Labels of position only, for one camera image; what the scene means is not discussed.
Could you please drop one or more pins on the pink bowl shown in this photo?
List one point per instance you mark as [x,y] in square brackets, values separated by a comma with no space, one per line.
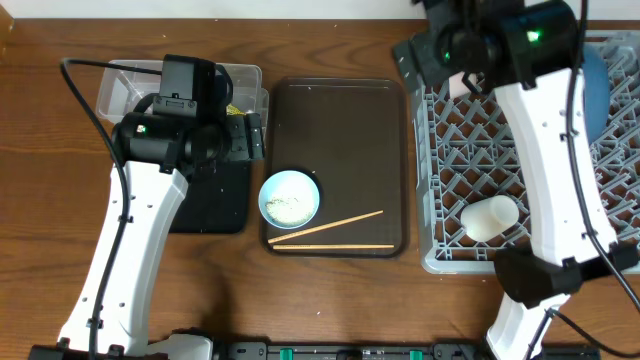
[461,84]

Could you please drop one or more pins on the clear plastic bin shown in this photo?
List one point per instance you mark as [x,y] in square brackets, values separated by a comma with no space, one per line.
[127,93]

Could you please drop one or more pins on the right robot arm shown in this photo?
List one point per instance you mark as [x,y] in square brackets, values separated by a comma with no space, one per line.
[572,241]

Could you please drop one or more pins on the brown serving tray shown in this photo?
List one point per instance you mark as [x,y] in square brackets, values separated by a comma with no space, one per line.
[349,136]

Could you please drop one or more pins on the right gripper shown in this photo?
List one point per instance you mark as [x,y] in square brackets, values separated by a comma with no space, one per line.
[417,60]

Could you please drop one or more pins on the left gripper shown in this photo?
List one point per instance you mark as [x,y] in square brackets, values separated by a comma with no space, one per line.
[247,145]

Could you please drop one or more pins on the yellow snack wrapper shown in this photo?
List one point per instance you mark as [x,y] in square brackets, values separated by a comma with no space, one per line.
[232,110]

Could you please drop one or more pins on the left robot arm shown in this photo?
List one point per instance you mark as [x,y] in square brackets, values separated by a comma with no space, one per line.
[149,181]

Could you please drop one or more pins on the white cup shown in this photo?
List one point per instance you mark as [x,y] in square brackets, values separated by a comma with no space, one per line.
[488,218]

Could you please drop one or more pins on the light blue bowl with rice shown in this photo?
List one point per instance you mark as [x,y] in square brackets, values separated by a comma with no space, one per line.
[288,199]

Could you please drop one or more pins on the black tray bin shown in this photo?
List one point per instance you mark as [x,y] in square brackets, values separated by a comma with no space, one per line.
[216,201]

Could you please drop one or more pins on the grey dishwasher rack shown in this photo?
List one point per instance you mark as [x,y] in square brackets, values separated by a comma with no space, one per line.
[466,153]

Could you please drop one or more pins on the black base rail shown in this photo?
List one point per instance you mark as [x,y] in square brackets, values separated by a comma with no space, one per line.
[262,351]

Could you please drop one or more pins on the dark blue plate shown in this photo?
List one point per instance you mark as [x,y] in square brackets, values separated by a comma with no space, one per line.
[596,93]

